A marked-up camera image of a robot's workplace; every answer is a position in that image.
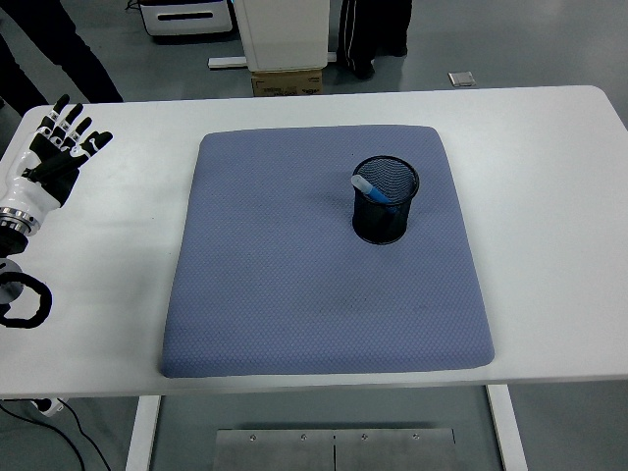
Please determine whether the white cabinet unit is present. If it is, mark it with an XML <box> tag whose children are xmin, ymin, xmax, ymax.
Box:
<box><xmin>233</xmin><ymin>0</ymin><xmax>331</xmax><ymax>73</ymax></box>

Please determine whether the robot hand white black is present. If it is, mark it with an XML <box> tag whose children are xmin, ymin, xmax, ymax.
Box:
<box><xmin>0</xmin><ymin>93</ymin><xmax>114</xmax><ymax>220</ymax></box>

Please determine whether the white table leg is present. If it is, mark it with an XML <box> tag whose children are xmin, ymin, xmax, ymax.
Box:
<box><xmin>485</xmin><ymin>384</ymin><xmax>530</xmax><ymax>471</ymax></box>
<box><xmin>124</xmin><ymin>394</ymin><xmax>162</xmax><ymax>471</ymax></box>

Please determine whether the blue marker clear cap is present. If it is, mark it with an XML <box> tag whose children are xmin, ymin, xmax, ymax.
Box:
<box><xmin>349</xmin><ymin>175</ymin><xmax>399</xmax><ymax>206</ymax></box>

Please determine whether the black floor cable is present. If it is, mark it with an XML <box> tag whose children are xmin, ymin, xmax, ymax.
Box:
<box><xmin>0</xmin><ymin>399</ymin><xmax>114</xmax><ymax>471</ymax></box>

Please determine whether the brown cardboard box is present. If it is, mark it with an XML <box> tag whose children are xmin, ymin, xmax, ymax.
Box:
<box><xmin>249</xmin><ymin>68</ymin><xmax>324</xmax><ymax>98</ymax></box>

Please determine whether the white base bar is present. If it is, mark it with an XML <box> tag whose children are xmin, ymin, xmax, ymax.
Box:
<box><xmin>206</xmin><ymin>50</ymin><xmax>339</xmax><ymax>70</ymax></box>

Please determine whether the person in striped trousers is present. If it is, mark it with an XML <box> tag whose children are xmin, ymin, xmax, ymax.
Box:
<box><xmin>337</xmin><ymin>0</ymin><xmax>414</xmax><ymax>80</ymax></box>

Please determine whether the blue-grey textured mat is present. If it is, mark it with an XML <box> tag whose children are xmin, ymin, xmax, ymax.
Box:
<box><xmin>159</xmin><ymin>124</ymin><xmax>496</xmax><ymax>380</ymax></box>

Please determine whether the black mesh pen holder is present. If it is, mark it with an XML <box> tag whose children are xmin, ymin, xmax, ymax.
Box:
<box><xmin>349</xmin><ymin>155</ymin><xmax>421</xmax><ymax>245</ymax></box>

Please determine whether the white device with dark slot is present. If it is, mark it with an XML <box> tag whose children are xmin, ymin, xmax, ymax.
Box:
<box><xmin>137</xmin><ymin>0</ymin><xmax>233</xmax><ymax>38</ymax></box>

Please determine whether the person in dark trousers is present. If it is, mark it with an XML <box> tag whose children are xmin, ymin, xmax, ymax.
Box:
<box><xmin>0</xmin><ymin>0</ymin><xmax>125</xmax><ymax>119</ymax></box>

